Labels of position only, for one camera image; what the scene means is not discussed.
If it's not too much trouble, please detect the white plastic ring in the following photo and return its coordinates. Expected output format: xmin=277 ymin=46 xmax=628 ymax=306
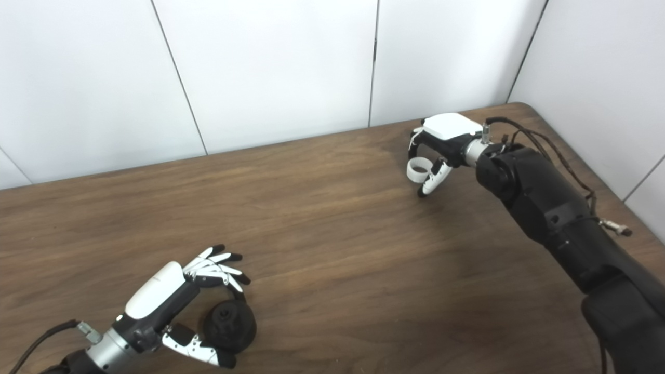
xmin=407 ymin=157 xmax=433 ymax=184

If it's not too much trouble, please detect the round black plastic part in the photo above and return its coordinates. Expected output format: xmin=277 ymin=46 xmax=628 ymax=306
xmin=203 ymin=299 xmax=258 ymax=354

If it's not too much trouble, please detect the loose silver cable plug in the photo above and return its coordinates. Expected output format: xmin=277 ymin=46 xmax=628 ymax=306
xmin=598 ymin=219 xmax=634 ymax=238

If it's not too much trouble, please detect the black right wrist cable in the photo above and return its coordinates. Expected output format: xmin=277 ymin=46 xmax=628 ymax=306
xmin=481 ymin=117 xmax=603 ymax=224

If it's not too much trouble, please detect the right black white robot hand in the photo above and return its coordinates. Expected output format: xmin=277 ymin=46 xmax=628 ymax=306
xmin=407 ymin=113 xmax=484 ymax=198

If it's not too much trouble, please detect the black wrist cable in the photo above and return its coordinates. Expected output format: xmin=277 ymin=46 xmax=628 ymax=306
xmin=481 ymin=117 xmax=603 ymax=224
xmin=8 ymin=319 xmax=102 ymax=374

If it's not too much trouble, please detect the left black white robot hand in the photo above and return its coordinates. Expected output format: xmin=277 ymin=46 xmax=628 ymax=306
xmin=112 ymin=244 xmax=251 ymax=370

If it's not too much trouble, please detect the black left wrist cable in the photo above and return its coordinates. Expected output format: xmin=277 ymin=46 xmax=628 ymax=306
xmin=8 ymin=319 xmax=102 ymax=374

